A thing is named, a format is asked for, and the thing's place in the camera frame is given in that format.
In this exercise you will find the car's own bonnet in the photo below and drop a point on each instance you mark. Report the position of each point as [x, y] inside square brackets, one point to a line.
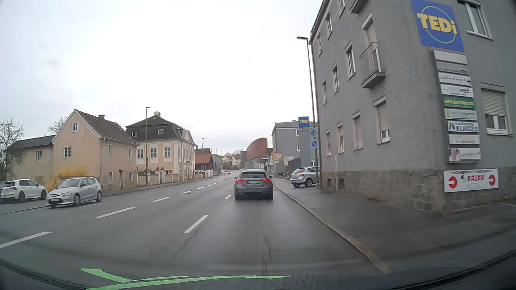
[258, 282]

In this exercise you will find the white car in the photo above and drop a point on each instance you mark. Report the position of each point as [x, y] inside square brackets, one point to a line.
[22, 189]

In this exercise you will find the yellow billboard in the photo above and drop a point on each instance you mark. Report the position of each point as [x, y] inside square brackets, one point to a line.
[276, 156]

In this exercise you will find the row of distant buildings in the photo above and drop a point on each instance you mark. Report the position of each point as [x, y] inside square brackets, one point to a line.
[230, 160]

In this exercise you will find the red rounded building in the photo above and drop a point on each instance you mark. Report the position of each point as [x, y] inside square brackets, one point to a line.
[257, 152]

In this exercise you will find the grey building with blue sign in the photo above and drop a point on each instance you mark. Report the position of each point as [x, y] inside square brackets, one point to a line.
[292, 145]

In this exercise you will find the bare tree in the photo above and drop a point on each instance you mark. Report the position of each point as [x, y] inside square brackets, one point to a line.
[7, 147]
[57, 125]

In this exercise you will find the round blue road signs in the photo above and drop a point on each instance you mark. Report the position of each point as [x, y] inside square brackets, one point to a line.
[314, 137]

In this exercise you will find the tall grey lamp post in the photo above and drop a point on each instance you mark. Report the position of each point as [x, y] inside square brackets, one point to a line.
[312, 108]

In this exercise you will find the silver hatchback car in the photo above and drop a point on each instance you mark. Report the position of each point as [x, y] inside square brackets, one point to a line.
[75, 191]

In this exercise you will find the beige gabled house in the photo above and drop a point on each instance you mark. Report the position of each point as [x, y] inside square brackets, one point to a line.
[88, 153]

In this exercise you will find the silver parked car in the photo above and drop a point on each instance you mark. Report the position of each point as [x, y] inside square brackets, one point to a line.
[303, 176]

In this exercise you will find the red-roofed building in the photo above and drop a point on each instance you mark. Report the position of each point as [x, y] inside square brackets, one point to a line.
[203, 159]

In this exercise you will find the grey asphalt road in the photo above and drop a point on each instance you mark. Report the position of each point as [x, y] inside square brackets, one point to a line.
[161, 225]

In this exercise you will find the pavement along houses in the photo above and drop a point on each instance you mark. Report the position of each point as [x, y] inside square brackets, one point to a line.
[153, 187]

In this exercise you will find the low garden wall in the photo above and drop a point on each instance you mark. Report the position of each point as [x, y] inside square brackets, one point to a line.
[169, 177]

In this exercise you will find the road markings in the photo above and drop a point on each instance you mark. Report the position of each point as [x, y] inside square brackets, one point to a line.
[196, 223]

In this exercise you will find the grey paved pavement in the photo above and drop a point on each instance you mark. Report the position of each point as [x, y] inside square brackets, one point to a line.
[403, 233]

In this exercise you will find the yellow house with dark roof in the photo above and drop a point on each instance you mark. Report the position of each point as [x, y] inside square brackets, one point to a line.
[165, 151]

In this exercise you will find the grey car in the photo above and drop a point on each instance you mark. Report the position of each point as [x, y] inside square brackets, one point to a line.
[253, 184]

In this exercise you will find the large grey building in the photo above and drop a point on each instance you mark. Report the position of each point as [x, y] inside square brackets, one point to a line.
[411, 100]

